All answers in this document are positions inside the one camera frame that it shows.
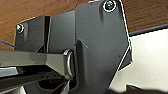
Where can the black robot body part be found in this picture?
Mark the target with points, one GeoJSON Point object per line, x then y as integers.
{"type": "Point", "coordinates": [146, 90]}

